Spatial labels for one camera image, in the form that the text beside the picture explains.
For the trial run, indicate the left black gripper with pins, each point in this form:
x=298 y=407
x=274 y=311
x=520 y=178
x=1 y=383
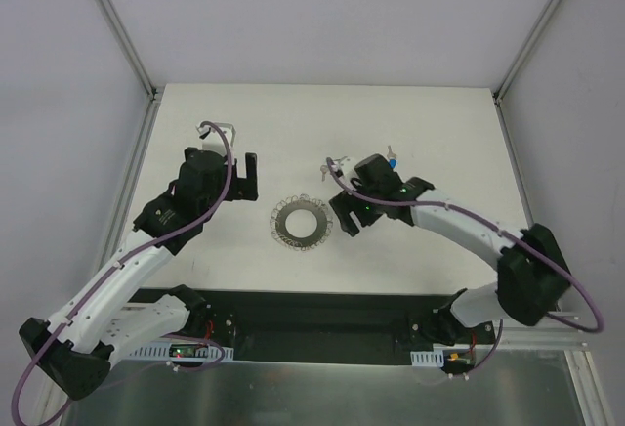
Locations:
x=242 y=180

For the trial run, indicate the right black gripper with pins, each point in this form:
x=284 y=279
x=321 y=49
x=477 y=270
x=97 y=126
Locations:
x=349 y=208

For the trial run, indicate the metal key ring disc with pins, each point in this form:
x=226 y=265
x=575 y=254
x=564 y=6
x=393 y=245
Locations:
x=301 y=222

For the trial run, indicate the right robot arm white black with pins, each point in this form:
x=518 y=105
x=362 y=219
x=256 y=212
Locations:
x=531 y=275

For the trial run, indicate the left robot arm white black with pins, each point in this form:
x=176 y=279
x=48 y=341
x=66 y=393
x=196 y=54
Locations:
x=79 y=345

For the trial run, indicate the key with solid blue tag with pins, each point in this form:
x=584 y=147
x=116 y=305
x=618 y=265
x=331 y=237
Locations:
x=392 y=158

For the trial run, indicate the key with blue framed tag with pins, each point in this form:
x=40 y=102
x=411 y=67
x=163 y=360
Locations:
x=324 y=171

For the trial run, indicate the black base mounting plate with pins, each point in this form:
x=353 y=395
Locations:
x=369 y=329

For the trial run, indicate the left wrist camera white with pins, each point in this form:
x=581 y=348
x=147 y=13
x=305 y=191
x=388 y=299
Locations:
x=211 y=140

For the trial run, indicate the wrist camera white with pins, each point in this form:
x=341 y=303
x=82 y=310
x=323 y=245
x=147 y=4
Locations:
x=341 y=168
x=211 y=140

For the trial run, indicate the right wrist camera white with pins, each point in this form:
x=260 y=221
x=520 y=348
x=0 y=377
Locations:
x=341 y=168

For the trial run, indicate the left aluminium frame post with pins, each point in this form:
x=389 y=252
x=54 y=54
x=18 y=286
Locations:
x=128 y=48

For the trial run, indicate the aluminium frame post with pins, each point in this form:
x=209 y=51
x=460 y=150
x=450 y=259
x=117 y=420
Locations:
x=528 y=45
x=128 y=48

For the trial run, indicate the right white cable duct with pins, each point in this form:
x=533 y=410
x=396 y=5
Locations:
x=433 y=358

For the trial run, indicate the white cable duct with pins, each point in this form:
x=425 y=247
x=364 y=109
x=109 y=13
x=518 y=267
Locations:
x=433 y=358
x=183 y=352

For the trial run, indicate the left white cable duct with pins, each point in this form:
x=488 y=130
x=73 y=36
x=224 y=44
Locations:
x=183 y=352

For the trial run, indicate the right aluminium frame post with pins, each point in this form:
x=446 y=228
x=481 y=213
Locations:
x=528 y=45

